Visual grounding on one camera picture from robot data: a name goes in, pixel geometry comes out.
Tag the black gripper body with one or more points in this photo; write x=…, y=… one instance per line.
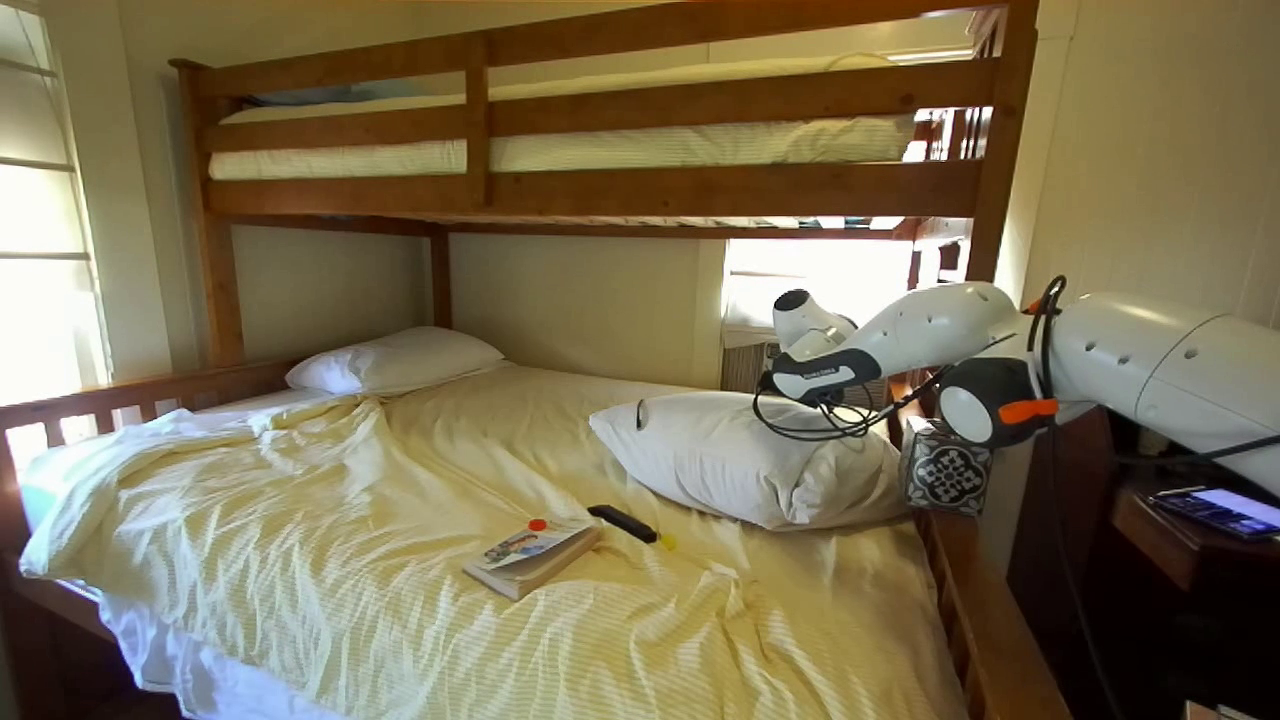
x=824, y=373

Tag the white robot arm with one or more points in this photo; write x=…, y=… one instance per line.
x=1175, y=364

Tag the large white pillow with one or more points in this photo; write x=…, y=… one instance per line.
x=721, y=460

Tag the flat white pillow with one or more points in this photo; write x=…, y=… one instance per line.
x=392, y=360

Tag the grey patterned cloth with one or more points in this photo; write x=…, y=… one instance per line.
x=951, y=474

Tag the black remote control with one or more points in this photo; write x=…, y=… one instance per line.
x=620, y=523

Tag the cream bunk mattress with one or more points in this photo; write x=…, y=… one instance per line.
x=664, y=145

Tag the small orange object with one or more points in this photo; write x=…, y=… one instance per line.
x=538, y=527

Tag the paperback book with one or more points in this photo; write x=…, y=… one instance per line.
x=530, y=559

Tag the dark wooden side table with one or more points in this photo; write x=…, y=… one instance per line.
x=1144, y=612

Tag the tablet with lit screen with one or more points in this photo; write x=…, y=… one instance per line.
x=1223, y=509

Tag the yellow bed blanket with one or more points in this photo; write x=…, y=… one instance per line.
x=332, y=561

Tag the white bed sheet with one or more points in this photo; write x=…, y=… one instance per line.
x=203, y=667

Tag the wooden bunk bed frame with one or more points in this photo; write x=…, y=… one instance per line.
x=603, y=193

